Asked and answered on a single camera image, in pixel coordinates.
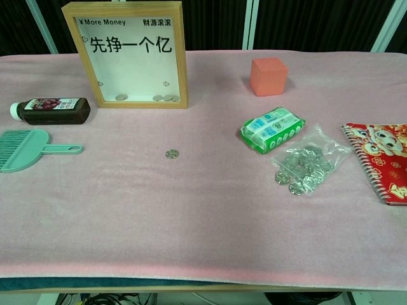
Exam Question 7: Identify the pink table cloth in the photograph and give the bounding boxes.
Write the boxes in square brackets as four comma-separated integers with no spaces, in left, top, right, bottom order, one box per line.
[0,49,407,284]

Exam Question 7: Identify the clear plastic bag of coins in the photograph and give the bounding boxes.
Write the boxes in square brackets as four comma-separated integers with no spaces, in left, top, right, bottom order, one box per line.
[270,123,354,198]

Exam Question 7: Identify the wooden frame money box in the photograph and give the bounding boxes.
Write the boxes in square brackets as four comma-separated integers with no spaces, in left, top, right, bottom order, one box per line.
[61,1,189,110]

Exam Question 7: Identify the green tissue pack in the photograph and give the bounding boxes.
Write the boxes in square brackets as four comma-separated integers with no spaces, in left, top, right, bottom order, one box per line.
[239,107,307,156]

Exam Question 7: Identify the mint green dustpan brush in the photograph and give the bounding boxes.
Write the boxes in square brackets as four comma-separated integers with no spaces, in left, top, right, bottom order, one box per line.
[0,129,84,173]

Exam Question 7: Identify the salmon pink foam cube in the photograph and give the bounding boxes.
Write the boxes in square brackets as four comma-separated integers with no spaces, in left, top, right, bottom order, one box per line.
[249,57,289,97]

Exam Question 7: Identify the white partition post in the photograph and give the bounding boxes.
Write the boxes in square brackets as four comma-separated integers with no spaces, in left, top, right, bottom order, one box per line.
[369,0,407,53]
[25,0,60,55]
[245,0,259,51]

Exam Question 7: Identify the dark juice bottle white cap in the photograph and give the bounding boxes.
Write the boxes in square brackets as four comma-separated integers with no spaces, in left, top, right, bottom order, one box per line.
[9,97,92,126]

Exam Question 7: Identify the black cable bundle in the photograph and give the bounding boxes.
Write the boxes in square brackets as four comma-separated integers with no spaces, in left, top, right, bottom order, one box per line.
[57,292,154,305]

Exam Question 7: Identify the red spiral calendar notebook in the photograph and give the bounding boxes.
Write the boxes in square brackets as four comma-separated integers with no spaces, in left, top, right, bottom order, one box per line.
[341,123,407,207]

